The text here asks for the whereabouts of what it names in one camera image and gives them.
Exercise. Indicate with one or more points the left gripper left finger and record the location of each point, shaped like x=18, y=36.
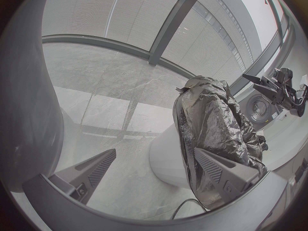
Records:
x=72, y=179

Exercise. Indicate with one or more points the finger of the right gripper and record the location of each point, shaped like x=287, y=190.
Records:
x=253, y=78
x=264, y=91

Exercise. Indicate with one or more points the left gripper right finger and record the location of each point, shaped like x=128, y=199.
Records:
x=237, y=179

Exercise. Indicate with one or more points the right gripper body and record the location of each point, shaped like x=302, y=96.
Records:
x=280, y=96

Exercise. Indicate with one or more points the black plastic bag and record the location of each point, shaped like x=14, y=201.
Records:
x=211, y=119

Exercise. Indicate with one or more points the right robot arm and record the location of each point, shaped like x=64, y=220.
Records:
x=297, y=105

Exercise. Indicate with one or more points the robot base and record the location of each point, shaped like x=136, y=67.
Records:
x=297, y=189

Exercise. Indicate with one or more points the white trash bin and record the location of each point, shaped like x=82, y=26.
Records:
x=166, y=157

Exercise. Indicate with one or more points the grey washing machine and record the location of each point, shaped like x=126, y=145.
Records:
x=257, y=109

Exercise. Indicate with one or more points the window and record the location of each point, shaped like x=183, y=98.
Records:
x=166, y=40

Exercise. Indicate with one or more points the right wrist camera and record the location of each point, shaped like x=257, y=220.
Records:
x=277, y=73

